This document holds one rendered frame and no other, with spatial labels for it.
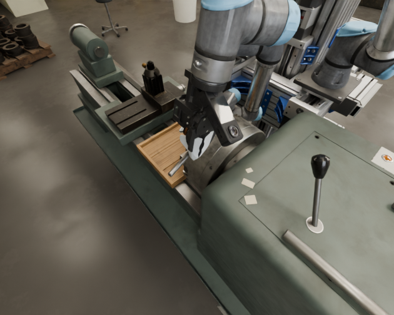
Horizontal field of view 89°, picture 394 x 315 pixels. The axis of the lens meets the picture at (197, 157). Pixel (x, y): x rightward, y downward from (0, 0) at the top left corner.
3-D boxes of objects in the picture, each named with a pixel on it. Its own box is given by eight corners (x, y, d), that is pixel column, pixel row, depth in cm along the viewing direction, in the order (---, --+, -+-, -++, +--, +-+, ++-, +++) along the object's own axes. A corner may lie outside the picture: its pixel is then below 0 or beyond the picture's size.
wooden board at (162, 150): (226, 148, 107) (227, 143, 104) (172, 189, 93) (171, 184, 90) (189, 119, 121) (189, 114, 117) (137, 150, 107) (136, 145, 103)
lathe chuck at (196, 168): (253, 155, 93) (263, 109, 66) (203, 202, 86) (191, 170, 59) (238, 144, 97) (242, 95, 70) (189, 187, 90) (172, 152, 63)
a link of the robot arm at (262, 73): (291, 10, 71) (256, 110, 113) (261, 11, 70) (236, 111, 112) (302, 28, 65) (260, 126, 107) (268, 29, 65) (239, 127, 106)
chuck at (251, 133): (259, 160, 92) (272, 114, 65) (209, 208, 84) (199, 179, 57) (253, 155, 93) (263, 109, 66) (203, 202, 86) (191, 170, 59)
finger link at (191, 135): (196, 144, 49) (204, 114, 44) (201, 147, 49) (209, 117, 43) (182, 150, 47) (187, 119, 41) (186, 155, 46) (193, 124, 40)
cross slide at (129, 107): (187, 100, 121) (186, 94, 118) (123, 135, 105) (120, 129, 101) (169, 86, 129) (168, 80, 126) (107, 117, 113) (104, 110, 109)
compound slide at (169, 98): (177, 104, 112) (176, 97, 108) (162, 113, 108) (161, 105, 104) (156, 88, 121) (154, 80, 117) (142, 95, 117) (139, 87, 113)
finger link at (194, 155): (182, 148, 55) (188, 120, 48) (197, 162, 52) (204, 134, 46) (173, 152, 53) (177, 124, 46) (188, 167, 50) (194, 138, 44)
